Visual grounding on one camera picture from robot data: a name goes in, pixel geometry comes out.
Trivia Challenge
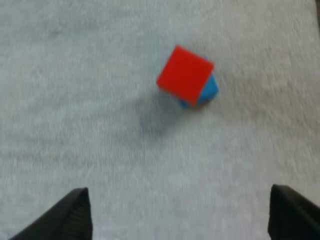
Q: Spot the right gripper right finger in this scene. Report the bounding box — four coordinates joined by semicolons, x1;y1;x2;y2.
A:
267;184;320;240

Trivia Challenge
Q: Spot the blue cube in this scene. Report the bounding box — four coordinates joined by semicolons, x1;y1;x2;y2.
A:
179;56;220;110

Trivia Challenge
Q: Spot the red cube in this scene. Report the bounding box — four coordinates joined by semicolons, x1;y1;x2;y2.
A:
156;44;215;107

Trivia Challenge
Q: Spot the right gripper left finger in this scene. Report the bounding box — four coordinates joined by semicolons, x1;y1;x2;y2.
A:
9;187;95;240

